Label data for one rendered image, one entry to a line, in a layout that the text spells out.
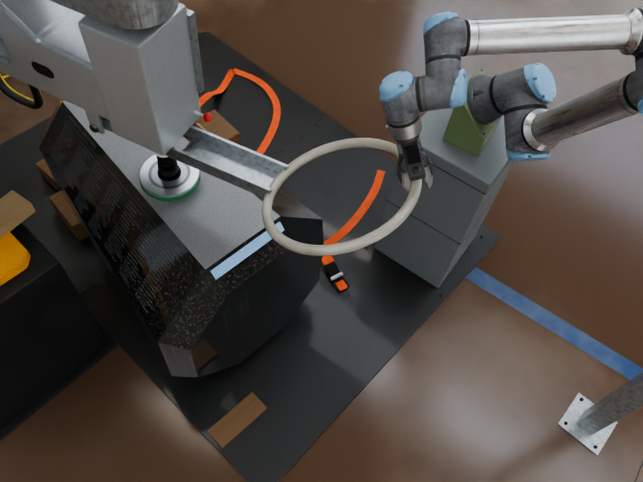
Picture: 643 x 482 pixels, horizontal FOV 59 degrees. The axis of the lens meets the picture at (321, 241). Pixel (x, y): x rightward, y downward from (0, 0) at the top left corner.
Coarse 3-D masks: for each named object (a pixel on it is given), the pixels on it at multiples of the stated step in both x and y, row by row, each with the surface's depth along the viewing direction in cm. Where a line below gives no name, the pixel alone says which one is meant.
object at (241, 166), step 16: (96, 128) 190; (192, 128) 190; (192, 144) 192; (208, 144) 192; (224, 144) 189; (192, 160) 184; (208, 160) 188; (224, 160) 188; (240, 160) 189; (256, 160) 187; (272, 160) 184; (224, 176) 182; (240, 176) 179; (256, 176) 185; (272, 176) 185; (256, 192) 180
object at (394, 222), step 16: (336, 144) 185; (352, 144) 184; (368, 144) 182; (384, 144) 178; (304, 160) 186; (288, 176) 184; (272, 192) 178; (416, 192) 160; (400, 208) 157; (272, 224) 168; (384, 224) 155; (400, 224) 156; (288, 240) 161; (352, 240) 154; (368, 240) 153
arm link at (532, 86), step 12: (516, 72) 205; (528, 72) 200; (540, 72) 200; (504, 84) 207; (516, 84) 203; (528, 84) 200; (540, 84) 199; (552, 84) 205; (504, 96) 207; (516, 96) 203; (528, 96) 201; (540, 96) 199; (552, 96) 204; (504, 108) 209; (516, 108) 203; (528, 108) 201
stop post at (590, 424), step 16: (624, 384) 231; (640, 384) 214; (576, 400) 264; (608, 400) 236; (624, 400) 226; (640, 400) 219; (576, 416) 260; (592, 416) 247; (608, 416) 239; (576, 432) 256; (592, 432) 254; (608, 432) 257; (592, 448) 253
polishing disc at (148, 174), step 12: (144, 168) 209; (156, 168) 209; (192, 168) 211; (144, 180) 206; (156, 180) 207; (180, 180) 207; (192, 180) 208; (156, 192) 204; (168, 192) 204; (180, 192) 204
